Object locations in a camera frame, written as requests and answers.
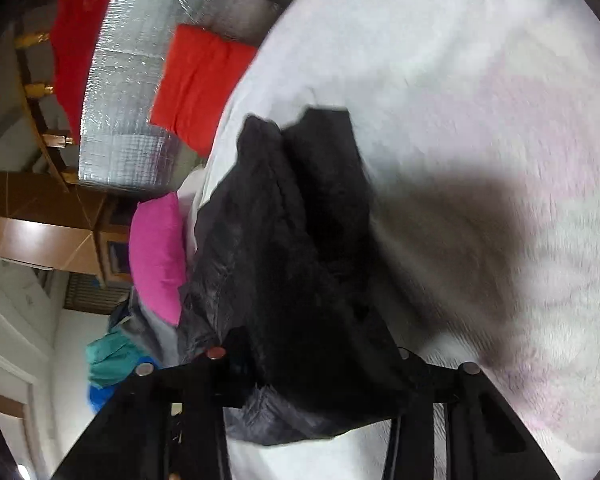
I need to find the grey cloth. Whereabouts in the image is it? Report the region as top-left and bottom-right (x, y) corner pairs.
(120, 292), (191, 366)

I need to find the wooden spindle railing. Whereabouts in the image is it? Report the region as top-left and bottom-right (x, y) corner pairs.
(12, 0), (88, 193)

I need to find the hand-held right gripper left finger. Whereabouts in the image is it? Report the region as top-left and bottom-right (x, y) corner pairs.
(50, 331), (261, 480)

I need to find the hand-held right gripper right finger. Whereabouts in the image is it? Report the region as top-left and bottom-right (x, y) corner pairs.
(380, 347), (562, 480)

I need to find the black puffer jacket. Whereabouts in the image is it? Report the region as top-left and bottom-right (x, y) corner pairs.
(177, 106), (412, 447)

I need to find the white bed sheet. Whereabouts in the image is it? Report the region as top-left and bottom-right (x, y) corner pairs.
(189, 0), (600, 480)

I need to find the wooden cabinet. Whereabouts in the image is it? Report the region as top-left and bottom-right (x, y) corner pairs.
(0, 170), (133, 286)

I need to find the red cloth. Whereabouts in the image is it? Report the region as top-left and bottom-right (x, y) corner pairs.
(49, 0), (117, 143)

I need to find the orange-red cushion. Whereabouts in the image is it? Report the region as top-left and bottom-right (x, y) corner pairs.
(150, 24), (258, 157)

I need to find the pink pillow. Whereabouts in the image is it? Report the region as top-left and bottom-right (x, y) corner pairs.
(129, 192), (188, 326)

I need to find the teal cloth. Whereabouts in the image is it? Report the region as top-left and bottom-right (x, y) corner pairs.
(86, 332), (153, 388)

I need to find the blue cloth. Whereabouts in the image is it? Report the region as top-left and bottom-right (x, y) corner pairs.
(87, 357), (163, 415)

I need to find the silver striped cushion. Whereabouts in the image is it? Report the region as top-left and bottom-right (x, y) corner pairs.
(77, 0), (286, 198)

